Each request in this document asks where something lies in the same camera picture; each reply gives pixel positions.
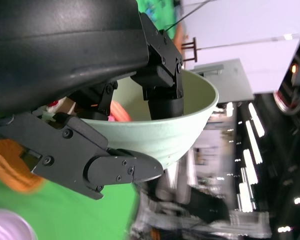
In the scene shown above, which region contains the dark brown wooden rack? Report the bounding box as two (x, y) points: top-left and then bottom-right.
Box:
(181, 37), (199, 63)

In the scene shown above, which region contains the orange wicker basket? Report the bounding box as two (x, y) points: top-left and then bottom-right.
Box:
(0, 138), (47, 193)

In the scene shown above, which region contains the lavender white plate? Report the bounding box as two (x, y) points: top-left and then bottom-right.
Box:
(0, 208), (38, 240)

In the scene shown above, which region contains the light grey metal cabinet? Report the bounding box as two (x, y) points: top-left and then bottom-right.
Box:
(192, 58), (255, 104)

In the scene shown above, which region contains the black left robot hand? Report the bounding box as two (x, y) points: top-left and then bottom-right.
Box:
(0, 0), (185, 201)

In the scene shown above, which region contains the pale grey-green bowl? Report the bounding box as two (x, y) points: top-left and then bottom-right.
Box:
(79, 69), (220, 170)

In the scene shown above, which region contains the chocolate cake slice with cherry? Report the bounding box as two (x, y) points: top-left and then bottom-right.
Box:
(45, 97), (77, 118)

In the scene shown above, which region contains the green tablecloth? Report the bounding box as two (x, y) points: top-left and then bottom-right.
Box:
(0, 0), (182, 240)

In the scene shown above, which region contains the salmon cake slice with cherry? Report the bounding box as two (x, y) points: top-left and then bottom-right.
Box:
(109, 100), (131, 123)

